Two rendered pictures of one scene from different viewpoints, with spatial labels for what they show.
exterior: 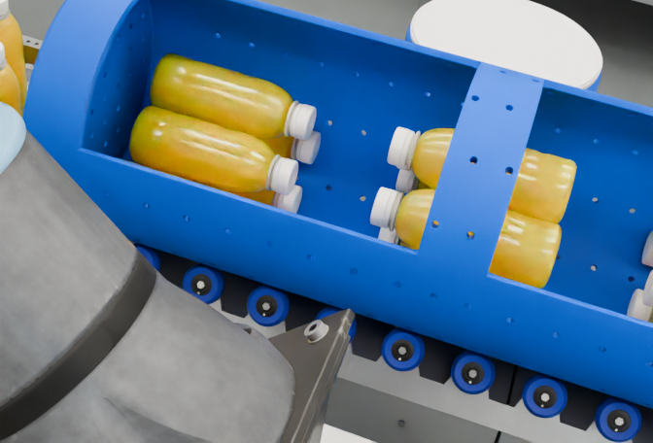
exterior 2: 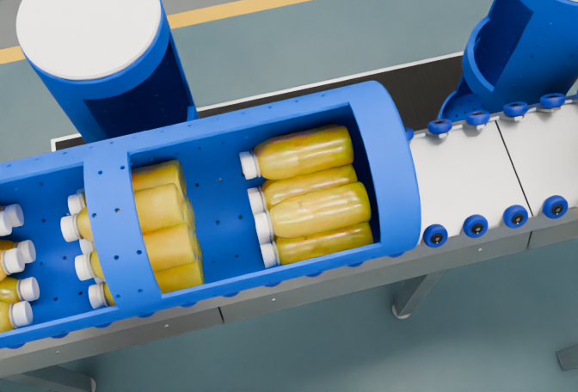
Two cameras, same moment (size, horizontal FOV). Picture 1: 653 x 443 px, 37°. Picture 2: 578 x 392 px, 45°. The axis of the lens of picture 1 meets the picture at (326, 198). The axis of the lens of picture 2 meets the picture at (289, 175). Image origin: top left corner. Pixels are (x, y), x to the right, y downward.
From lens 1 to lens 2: 0.62 m
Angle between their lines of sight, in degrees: 31
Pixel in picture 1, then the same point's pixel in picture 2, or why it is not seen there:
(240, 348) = not seen: outside the picture
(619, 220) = (218, 150)
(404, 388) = (156, 316)
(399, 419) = (164, 324)
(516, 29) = not seen: outside the picture
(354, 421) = (142, 336)
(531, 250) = (177, 256)
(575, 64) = (142, 12)
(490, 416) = (208, 303)
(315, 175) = (30, 217)
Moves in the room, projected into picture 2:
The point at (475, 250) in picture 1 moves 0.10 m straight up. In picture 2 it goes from (147, 294) to (132, 278)
